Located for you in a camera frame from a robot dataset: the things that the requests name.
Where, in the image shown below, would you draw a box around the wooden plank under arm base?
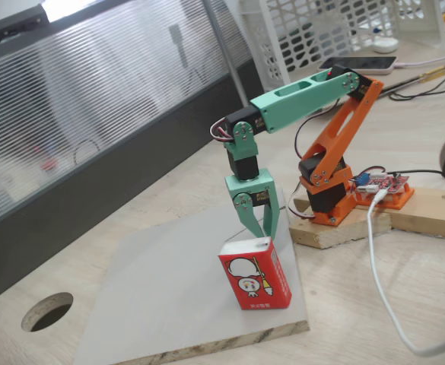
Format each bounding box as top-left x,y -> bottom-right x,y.
288,197 -> 393,250

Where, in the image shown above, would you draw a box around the smartphone in pink case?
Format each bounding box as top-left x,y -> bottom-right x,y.
316,56 -> 398,76

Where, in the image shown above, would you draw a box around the black depth camera sensor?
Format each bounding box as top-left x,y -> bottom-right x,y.
0,4 -> 49,42

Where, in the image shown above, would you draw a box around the thin black cables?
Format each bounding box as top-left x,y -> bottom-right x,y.
387,56 -> 445,102

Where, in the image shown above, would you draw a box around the yellow handled screwdriver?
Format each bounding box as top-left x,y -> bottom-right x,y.
387,65 -> 445,90

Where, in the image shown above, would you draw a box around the black controller power cable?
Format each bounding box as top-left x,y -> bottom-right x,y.
387,168 -> 445,177

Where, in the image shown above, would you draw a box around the wooden plank under controller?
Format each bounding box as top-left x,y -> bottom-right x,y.
389,188 -> 445,241

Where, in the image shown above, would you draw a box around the orange controller board mount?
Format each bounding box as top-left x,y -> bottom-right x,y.
354,182 -> 415,211

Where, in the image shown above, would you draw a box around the small white lattice basket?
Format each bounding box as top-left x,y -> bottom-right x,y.
393,0 -> 445,49

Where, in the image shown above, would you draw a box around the grey metal partition post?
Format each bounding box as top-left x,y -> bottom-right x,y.
202,0 -> 250,108

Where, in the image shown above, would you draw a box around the red cartoon print box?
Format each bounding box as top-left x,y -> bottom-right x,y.
217,236 -> 293,311

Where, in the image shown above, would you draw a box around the white USB cable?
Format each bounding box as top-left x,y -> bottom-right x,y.
366,189 -> 445,357

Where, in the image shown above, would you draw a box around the pale pink phone cable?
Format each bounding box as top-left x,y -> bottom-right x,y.
393,51 -> 445,70

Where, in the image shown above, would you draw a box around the red controller circuit board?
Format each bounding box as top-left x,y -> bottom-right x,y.
349,170 -> 412,195

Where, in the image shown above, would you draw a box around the large white lattice basket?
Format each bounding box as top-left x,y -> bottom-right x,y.
239,0 -> 398,100

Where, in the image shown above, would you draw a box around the grey laminated chipboard panel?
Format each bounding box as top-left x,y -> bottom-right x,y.
72,186 -> 310,365

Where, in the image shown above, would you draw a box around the white earbuds case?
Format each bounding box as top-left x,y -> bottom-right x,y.
372,37 -> 399,54

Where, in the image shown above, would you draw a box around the frosted glass desk partition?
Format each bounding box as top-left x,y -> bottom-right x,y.
0,0 -> 265,311

